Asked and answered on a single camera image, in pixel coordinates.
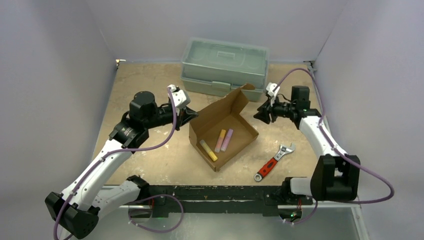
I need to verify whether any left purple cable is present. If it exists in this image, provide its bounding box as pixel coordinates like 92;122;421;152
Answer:
52;86;178;240

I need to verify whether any purple highlighter marker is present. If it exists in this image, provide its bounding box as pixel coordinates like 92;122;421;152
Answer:
220;128;234;152

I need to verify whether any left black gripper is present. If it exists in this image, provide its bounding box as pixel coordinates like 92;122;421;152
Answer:
144;105;199;131

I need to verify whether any translucent green plastic toolbox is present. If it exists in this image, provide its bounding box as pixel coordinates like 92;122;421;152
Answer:
181;37;269;102

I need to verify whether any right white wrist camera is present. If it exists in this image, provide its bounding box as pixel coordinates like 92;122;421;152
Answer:
264;82;280;107

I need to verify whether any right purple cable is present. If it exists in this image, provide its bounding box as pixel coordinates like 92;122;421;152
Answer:
274;67;396;227

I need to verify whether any black metal base rail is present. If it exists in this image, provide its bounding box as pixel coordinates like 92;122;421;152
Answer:
129;185;313;218

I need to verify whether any brown cardboard box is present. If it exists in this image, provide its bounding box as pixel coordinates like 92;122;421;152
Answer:
188;83;259;172

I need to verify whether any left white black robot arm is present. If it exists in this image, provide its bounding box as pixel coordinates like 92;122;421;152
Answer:
45;85;198;240

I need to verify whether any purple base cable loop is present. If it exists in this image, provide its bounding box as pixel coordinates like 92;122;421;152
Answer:
128;193;185;234

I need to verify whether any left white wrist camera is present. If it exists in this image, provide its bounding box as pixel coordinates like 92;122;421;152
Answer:
167;84;191;116

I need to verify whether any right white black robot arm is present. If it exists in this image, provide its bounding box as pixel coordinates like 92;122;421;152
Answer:
254;83;360;204

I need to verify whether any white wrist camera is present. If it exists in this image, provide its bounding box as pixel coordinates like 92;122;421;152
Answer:
264;82;280;107
167;84;191;116

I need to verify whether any yellow highlighter marker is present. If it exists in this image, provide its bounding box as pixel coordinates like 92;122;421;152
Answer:
199;139;218;162

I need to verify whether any orange pink highlighter marker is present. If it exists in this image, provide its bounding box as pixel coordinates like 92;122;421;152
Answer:
214;129;226;153

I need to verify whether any red handled adjustable wrench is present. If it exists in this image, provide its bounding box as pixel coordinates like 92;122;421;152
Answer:
253;143;296;182

